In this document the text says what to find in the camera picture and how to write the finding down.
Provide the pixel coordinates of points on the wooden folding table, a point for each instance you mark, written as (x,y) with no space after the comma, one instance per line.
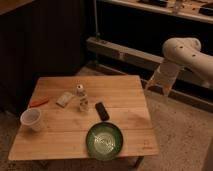
(63,136)

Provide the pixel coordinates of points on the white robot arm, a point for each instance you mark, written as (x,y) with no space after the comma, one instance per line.
(182,53)

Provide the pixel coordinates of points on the white plastic cup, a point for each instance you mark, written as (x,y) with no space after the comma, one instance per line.
(33,119)

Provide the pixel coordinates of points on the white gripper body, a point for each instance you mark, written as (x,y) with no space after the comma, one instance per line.
(165,76)

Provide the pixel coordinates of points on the green bowl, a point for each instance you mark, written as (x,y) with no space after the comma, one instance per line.
(104,141)

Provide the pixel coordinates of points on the upper white shelf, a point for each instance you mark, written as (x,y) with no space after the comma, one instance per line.
(187,9)

